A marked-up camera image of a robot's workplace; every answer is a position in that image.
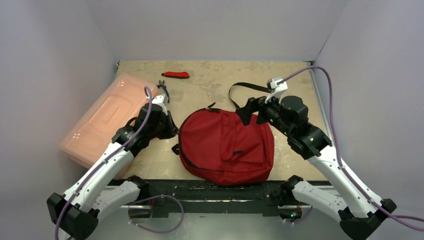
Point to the red student backpack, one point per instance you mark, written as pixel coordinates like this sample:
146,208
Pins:
215,145

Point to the red utility knife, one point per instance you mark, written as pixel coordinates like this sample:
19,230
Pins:
176,75

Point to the pink translucent plastic storage box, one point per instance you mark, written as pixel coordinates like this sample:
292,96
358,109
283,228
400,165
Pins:
120,102

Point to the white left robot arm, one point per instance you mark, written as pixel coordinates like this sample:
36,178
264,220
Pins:
77,212

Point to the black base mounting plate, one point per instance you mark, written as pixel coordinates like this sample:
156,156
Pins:
202,197

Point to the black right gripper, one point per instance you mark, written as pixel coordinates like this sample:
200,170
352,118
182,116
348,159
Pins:
257,108

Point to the blue handled pliers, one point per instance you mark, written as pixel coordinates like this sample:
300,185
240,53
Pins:
161,84

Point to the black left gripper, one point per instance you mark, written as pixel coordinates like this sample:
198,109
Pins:
172,129

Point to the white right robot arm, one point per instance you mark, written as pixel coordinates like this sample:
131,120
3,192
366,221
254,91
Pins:
357,209

